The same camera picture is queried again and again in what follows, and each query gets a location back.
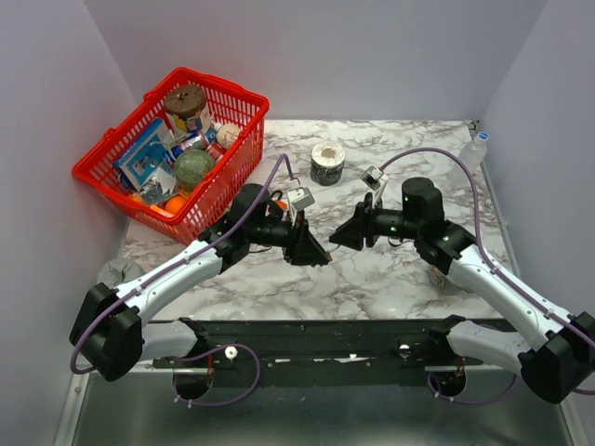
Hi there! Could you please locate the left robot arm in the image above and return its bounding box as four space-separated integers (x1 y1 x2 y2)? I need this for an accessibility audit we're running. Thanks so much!
69 183 331 382

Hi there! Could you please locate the cream ball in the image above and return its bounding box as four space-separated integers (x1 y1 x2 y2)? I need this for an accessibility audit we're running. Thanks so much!
216 123 242 150

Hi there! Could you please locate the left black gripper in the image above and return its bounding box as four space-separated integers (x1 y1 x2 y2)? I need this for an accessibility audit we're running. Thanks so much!
247 209 329 268

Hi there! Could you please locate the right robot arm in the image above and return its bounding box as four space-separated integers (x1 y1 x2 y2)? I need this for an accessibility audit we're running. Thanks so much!
329 177 594 404

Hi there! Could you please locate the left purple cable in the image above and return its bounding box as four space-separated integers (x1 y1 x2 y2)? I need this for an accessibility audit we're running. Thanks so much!
69 154 298 410

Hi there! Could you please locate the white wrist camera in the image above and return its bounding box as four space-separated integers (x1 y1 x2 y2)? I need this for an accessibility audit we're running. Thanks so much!
286 187 315 224
361 165 389 207

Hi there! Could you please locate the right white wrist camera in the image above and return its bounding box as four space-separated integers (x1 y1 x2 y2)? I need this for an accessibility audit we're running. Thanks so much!
361 165 389 207

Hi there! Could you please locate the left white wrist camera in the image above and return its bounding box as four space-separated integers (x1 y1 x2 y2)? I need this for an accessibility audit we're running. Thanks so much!
286 187 315 224

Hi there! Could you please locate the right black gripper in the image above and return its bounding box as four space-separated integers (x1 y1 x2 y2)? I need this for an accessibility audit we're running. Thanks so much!
328 191 422 251

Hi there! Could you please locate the orange fruit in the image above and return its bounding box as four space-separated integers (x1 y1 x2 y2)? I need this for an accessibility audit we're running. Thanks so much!
164 194 188 216

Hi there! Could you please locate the brown round lid container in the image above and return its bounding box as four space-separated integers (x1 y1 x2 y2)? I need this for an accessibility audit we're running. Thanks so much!
164 84 206 119

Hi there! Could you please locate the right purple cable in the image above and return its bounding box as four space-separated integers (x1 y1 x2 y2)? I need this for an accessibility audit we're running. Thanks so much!
380 147 595 405

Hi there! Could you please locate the green netted melon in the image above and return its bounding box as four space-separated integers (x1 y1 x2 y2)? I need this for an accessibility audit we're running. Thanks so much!
174 149 217 192

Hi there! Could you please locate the purple cable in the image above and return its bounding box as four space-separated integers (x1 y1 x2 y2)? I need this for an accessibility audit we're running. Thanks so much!
69 154 298 410
380 147 595 405

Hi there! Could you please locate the red plastic basket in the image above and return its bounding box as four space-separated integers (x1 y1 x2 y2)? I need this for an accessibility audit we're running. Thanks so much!
72 67 270 244

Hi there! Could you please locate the black wrapped tissue roll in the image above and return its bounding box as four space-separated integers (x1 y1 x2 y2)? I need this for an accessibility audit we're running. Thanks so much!
310 141 346 186

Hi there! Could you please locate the blue white box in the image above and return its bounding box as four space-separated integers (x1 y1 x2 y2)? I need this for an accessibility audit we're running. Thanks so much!
112 118 170 191

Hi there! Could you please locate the orange black padlock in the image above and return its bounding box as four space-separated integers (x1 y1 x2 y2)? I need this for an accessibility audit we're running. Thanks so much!
271 190 287 212

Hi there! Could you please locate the clear plastic water bottle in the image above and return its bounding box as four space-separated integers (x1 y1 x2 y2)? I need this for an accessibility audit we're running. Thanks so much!
447 132 489 189

